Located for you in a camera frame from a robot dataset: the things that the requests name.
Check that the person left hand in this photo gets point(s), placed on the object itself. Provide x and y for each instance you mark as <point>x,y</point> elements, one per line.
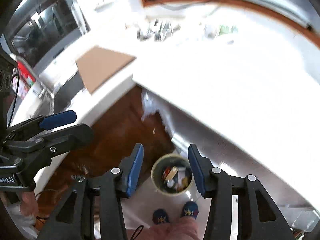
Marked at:
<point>29,205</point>

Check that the dark window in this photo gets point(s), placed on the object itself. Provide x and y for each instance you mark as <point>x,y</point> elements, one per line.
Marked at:
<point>40,30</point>

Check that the left blue slipper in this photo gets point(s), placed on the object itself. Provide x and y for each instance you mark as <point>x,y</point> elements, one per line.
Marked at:
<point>160,216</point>

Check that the blue slipper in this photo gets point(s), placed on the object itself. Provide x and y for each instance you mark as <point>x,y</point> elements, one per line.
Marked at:
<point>190,209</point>
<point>160,216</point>

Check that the right blue slipper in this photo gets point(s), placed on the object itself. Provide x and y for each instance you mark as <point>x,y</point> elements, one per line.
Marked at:
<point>190,209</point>

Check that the brown cardboard sheet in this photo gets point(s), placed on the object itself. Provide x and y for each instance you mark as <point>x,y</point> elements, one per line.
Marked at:
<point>98,65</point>

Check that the green white package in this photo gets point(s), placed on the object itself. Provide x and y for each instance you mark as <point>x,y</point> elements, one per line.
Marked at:
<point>213,31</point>

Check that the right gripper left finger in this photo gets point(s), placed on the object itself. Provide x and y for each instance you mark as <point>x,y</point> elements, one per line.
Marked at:
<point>73,217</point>

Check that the red detergent bottle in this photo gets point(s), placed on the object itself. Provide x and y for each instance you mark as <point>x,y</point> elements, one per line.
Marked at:
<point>26,80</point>

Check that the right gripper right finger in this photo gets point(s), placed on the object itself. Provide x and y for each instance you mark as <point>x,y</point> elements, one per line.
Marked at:
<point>258,215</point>

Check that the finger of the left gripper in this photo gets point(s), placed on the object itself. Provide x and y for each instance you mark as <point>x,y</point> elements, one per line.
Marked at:
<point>45,123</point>
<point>58,142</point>

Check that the round trash bin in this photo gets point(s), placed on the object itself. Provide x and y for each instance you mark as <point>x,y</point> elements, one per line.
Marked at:
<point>171,175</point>

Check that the person pink trouser leg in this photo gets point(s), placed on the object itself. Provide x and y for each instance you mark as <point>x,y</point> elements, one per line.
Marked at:
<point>184,228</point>

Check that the crumpled aluminium foil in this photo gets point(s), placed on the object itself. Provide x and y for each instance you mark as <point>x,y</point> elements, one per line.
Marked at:
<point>159,30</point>

